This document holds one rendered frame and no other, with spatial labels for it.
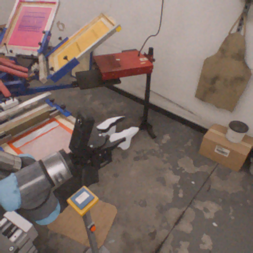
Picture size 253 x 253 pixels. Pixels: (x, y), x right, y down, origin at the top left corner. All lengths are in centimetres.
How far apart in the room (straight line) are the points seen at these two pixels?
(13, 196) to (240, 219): 226
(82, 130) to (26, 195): 18
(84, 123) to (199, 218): 203
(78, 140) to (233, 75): 230
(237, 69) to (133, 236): 202
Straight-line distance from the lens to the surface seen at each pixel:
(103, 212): 229
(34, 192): 53
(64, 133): 168
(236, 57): 260
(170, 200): 241
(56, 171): 52
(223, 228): 242
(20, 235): 99
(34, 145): 166
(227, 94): 274
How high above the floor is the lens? 204
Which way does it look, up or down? 40 degrees down
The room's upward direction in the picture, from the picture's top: straight up
